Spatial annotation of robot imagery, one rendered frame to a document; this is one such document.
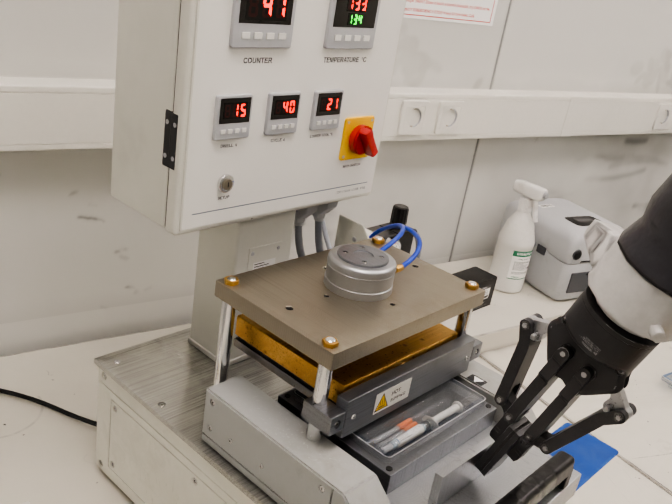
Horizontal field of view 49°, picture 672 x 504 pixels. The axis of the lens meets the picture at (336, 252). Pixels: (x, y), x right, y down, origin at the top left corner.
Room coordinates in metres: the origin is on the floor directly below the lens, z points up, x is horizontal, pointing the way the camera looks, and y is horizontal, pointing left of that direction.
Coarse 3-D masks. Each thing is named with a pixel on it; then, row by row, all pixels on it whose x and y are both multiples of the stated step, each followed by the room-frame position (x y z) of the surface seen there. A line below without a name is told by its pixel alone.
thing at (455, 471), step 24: (480, 432) 0.73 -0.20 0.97; (456, 456) 0.68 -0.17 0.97; (480, 456) 0.64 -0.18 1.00; (528, 456) 0.70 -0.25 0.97; (552, 456) 0.71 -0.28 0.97; (408, 480) 0.62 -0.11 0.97; (432, 480) 0.63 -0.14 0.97; (456, 480) 0.61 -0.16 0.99; (480, 480) 0.64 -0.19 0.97; (504, 480) 0.65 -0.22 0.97; (576, 480) 0.68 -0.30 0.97
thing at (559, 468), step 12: (564, 456) 0.66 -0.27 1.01; (540, 468) 0.63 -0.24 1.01; (552, 468) 0.63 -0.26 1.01; (564, 468) 0.64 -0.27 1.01; (528, 480) 0.61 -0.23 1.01; (540, 480) 0.61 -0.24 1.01; (552, 480) 0.62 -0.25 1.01; (564, 480) 0.65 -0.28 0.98; (516, 492) 0.58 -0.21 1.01; (528, 492) 0.59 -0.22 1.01; (540, 492) 0.60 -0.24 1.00
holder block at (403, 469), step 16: (288, 400) 0.69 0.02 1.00; (480, 416) 0.73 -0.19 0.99; (448, 432) 0.68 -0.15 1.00; (464, 432) 0.70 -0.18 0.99; (352, 448) 0.63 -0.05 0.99; (416, 448) 0.65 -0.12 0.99; (432, 448) 0.65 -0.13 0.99; (448, 448) 0.68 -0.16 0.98; (368, 464) 0.61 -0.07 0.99; (384, 464) 0.61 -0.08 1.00; (400, 464) 0.62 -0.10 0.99; (416, 464) 0.63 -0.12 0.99; (384, 480) 0.60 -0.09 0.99; (400, 480) 0.61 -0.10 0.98
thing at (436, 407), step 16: (448, 384) 0.77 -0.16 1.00; (416, 400) 0.72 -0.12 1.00; (432, 400) 0.73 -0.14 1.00; (448, 400) 0.73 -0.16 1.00; (464, 400) 0.74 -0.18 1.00; (480, 400) 0.74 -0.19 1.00; (384, 416) 0.68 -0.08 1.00; (400, 416) 0.69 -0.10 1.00; (416, 416) 0.69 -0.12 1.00; (432, 416) 0.70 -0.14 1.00; (448, 416) 0.70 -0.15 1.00; (368, 432) 0.65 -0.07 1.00; (384, 432) 0.65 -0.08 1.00; (400, 432) 0.66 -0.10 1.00; (416, 432) 0.66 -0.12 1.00; (384, 448) 0.62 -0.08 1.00; (400, 448) 0.63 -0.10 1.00
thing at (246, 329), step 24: (240, 336) 0.74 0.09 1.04; (264, 336) 0.72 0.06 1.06; (432, 336) 0.78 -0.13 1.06; (456, 336) 0.80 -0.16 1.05; (264, 360) 0.71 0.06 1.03; (288, 360) 0.69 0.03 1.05; (312, 360) 0.68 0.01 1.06; (360, 360) 0.70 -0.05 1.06; (384, 360) 0.70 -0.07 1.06; (408, 360) 0.72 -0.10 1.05; (312, 384) 0.67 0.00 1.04; (336, 384) 0.65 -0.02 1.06
